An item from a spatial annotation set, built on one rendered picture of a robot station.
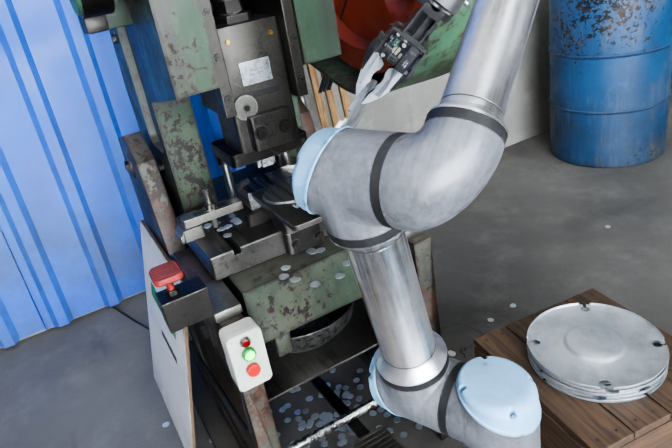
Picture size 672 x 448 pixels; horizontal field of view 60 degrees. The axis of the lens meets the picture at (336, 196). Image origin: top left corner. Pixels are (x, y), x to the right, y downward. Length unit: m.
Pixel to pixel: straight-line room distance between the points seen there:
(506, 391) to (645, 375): 0.54
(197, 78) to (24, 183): 1.40
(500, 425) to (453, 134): 0.44
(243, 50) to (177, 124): 0.34
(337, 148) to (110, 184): 1.92
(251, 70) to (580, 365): 0.96
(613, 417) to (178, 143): 1.18
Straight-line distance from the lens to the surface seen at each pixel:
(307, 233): 1.36
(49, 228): 2.58
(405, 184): 0.63
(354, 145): 0.68
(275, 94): 1.34
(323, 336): 1.54
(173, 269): 1.20
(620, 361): 1.42
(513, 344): 1.50
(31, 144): 2.48
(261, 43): 1.32
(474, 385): 0.91
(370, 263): 0.77
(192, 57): 1.22
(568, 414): 1.35
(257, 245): 1.35
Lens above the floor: 1.30
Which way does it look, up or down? 24 degrees down
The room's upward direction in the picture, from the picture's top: 10 degrees counter-clockwise
